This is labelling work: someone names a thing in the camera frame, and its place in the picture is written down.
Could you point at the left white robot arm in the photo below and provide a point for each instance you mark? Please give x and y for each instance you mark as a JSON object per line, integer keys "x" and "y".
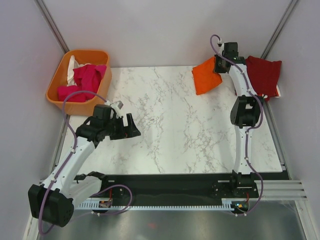
{"x": 55, "y": 199}

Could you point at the white slotted cable duct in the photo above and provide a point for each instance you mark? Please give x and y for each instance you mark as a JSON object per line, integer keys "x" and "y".
{"x": 100, "y": 205}

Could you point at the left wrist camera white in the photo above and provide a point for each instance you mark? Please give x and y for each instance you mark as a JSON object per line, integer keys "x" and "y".
{"x": 117, "y": 107}

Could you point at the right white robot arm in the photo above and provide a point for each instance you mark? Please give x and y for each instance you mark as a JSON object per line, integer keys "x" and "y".
{"x": 246, "y": 115}

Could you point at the orange t shirt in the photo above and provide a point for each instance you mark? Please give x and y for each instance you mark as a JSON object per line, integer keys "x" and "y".
{"x": 205, "y": 79}

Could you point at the orange plastic bin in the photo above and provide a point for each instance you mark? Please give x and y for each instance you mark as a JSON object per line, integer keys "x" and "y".
{"x": 83, "y": 56}

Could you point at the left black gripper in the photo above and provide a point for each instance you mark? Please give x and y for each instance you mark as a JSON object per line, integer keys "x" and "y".
{"x": 125, "y": 132}

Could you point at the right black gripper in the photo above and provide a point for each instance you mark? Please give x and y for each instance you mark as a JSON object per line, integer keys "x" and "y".
{"x": 215, "y": 68}

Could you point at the red printed folded shirt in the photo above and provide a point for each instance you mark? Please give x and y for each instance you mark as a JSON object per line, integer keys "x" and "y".
{"x": 276, "y": 94}

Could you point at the pink t shirt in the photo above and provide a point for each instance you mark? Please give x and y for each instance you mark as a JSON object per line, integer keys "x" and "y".
{"x": 86, "y": 78}

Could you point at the white cloth in bin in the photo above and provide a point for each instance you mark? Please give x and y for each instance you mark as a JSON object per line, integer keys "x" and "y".
{"x": 73, "y": 64}

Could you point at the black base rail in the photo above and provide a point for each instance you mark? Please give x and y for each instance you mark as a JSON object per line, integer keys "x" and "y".
{"x": 166, "y": 189}

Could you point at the dark red folded shirt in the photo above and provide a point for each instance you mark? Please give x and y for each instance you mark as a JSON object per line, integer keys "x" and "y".
{"x": 263, "y": 74}

